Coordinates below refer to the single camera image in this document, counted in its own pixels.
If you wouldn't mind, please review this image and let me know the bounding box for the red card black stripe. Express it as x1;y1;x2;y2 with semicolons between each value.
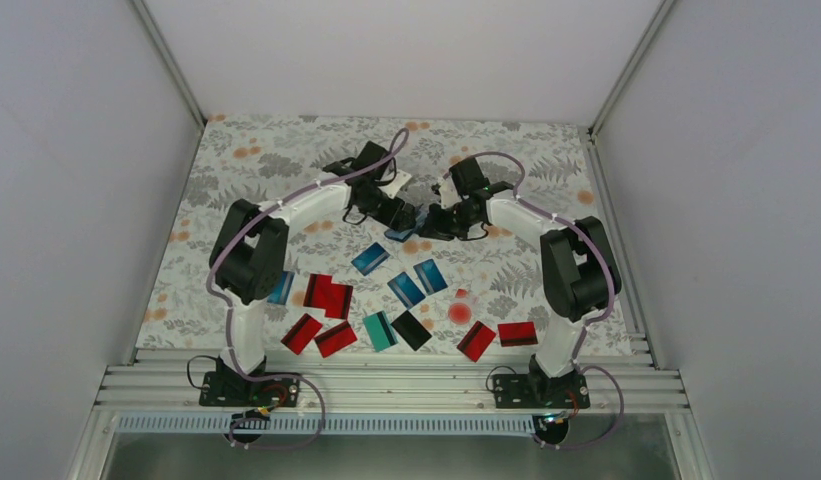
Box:
314;321;358;358

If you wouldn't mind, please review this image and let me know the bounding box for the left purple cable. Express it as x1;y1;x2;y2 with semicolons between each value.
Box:
205;127;411;452

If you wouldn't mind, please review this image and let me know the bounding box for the red card tilted right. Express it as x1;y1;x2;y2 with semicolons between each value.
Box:
457;321;497;363

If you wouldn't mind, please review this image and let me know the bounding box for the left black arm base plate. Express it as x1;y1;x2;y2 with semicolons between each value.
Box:
198;372;300;408

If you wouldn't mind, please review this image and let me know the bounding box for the aluminium front rail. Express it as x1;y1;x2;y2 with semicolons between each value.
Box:
94;363;691;413

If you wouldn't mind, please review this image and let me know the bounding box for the dark blue card holder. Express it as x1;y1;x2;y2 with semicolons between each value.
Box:
384;210;427;243

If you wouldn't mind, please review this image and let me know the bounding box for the white card red circle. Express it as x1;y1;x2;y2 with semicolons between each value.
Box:
447;288;476;326

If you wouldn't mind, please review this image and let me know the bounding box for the red card lower left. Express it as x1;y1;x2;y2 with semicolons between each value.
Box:
281;313;323;355

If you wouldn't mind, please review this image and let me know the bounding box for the red card overlapping stack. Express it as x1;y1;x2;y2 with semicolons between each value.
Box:
324;284;353;320

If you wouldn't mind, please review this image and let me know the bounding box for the blue card centre right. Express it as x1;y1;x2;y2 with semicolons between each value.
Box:
413;259;447;295

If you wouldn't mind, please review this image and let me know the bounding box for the blue card top centre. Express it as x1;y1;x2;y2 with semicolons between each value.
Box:
351;242;390;276

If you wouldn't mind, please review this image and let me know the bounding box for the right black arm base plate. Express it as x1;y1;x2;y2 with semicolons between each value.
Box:
491;372;591;410

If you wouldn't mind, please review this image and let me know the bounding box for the teal card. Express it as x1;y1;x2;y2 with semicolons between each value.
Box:
363;311;398;352

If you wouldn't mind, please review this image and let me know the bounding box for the red card far right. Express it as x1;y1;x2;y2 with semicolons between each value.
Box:
497;322;538;348

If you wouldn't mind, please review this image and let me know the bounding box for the purple cable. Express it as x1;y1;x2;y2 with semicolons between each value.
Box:
205;127;411;452
443;150;627;453

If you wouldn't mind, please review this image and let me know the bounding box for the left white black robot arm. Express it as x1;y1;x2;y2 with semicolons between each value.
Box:
206;129;416;405

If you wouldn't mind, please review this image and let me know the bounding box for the blue card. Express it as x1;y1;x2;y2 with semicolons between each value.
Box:
267;271;295;306
387;272;425;309
413;259;447;295
351;242;390;276

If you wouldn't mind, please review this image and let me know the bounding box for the red card upper stack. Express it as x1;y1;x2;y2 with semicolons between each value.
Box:
303;273;333;310

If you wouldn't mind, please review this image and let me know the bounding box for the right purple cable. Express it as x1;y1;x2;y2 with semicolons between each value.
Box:
443;150;627;453

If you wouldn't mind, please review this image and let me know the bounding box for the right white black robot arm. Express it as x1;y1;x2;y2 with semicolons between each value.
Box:
420;156;622;407

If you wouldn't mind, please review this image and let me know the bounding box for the blue card far left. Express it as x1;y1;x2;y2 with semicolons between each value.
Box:
267;271;295;306

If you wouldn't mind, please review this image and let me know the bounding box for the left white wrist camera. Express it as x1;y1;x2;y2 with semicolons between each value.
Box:
379;170;412;198

